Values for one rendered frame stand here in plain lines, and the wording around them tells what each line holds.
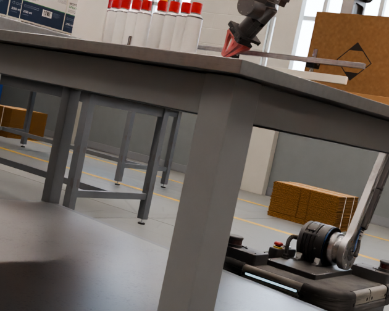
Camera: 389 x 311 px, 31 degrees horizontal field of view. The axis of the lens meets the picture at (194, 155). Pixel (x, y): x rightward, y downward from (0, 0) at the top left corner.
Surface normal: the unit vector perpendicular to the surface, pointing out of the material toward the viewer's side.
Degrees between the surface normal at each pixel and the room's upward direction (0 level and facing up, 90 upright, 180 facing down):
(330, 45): 90
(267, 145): 90
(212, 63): 90
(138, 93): 90
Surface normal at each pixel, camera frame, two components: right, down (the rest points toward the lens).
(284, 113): 0.71, 0.18
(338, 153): -0.57, -0.07
